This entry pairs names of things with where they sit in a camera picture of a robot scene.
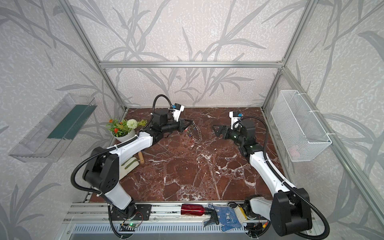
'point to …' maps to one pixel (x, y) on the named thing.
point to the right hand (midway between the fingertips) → (218, 121)
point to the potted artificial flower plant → (125, 130)
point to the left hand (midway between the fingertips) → (193, 118)
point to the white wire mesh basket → (300, 132)
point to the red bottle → (194, 209)
